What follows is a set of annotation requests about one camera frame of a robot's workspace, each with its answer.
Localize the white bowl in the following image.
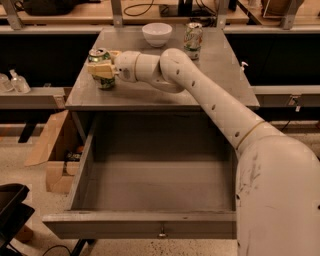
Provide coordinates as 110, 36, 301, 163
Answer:
142, 23, 173, 47

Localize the black bag on desk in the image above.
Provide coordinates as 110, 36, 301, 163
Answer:
15, 0, 101, 16

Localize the open cardboard box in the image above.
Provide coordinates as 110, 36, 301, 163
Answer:
24, 110, 83, 194

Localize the grey cabinet with top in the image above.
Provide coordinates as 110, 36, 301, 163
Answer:
66, 25, 263, 146

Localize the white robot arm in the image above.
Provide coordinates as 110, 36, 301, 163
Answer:
87, 48, 320, 256

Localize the black cable on desk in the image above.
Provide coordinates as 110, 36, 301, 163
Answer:
123, 0, 156, 18

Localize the white and green soda can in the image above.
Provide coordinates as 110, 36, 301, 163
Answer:
184, 22, 203, 60

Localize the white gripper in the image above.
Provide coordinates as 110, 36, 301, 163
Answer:
87, 50, 140, 83

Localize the black chair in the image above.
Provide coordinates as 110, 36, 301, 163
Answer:
0, 183, 35, 256

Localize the clear sanitizer bottle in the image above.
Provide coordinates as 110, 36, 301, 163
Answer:
10, 69, 31, 93

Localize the metal drawer knob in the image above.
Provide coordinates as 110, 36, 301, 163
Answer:
158, 226, 167, 239

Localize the small white pump bottle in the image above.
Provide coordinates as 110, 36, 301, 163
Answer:
240, 61, 249, 80

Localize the black monitor stand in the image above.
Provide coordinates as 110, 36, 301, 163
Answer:
158, 0, 218, 18

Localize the open grey top drawer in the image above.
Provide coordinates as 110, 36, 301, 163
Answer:
43, 113, 236, 239

